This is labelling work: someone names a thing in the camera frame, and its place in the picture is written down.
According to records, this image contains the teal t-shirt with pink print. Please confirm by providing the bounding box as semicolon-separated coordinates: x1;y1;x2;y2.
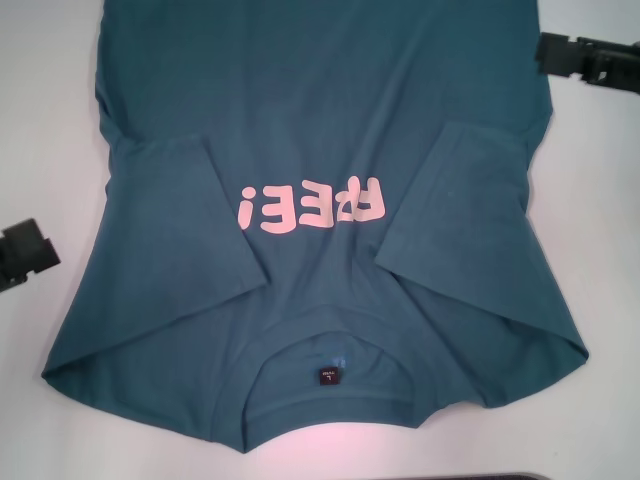
42;0;590;441

